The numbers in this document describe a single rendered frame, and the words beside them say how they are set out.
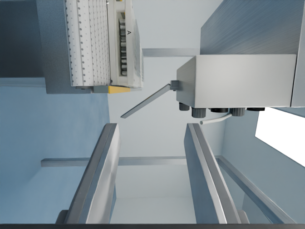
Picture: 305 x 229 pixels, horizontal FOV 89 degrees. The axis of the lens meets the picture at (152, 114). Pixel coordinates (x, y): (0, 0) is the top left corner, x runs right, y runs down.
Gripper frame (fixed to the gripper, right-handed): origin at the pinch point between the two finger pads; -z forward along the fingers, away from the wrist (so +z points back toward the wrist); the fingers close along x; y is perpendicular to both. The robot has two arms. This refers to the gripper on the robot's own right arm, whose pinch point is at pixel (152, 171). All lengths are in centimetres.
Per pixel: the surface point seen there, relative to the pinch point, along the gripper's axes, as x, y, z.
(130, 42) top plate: 6.5, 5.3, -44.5
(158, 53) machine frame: -5, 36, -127
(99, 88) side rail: 11.1, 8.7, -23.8
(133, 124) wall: 47, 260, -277
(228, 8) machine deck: -28, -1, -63
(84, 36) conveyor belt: 13.7, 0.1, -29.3
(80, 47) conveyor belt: 14.4, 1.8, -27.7
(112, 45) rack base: 11.8, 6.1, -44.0
